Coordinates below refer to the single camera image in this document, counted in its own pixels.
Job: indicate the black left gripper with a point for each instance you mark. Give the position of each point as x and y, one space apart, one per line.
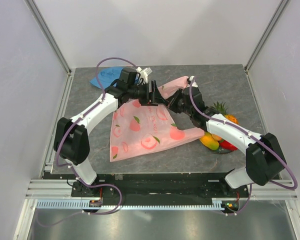
147 100

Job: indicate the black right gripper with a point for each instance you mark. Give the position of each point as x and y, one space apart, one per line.
172 101

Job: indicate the pink peach plastic bag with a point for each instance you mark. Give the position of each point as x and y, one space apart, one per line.
138 130

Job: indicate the yellow green red mango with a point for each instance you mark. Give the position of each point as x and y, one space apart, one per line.
208 141

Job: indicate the yellow toy mango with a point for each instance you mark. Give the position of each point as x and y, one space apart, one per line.
216 137

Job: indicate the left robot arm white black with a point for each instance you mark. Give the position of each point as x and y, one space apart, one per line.
71 141

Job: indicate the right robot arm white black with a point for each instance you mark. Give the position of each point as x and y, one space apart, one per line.
264 158

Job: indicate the toy pineapple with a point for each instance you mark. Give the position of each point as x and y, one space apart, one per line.
223 109

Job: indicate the blue bucket hat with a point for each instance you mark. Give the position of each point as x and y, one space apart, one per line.
106 76

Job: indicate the red toy bell pepper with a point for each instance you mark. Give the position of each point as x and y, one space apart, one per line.
227 145

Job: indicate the dark round plate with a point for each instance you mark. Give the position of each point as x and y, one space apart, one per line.
221 150

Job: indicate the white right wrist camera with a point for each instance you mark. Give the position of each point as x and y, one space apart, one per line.
192 81

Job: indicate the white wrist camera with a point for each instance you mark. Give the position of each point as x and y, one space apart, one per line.
192 81
143 75

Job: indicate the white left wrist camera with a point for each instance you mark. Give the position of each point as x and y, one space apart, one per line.
143 75

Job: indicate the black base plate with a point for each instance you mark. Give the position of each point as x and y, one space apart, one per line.
129 185

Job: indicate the slotted cable duct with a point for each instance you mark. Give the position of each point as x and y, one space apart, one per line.
86 204

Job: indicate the left aluminium frame post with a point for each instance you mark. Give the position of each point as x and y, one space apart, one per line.
48 34

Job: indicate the aluminium frame post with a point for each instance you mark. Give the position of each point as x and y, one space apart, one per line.
266 33
48 34

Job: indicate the right aluminium frame post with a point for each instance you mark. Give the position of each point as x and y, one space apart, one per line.
266 33

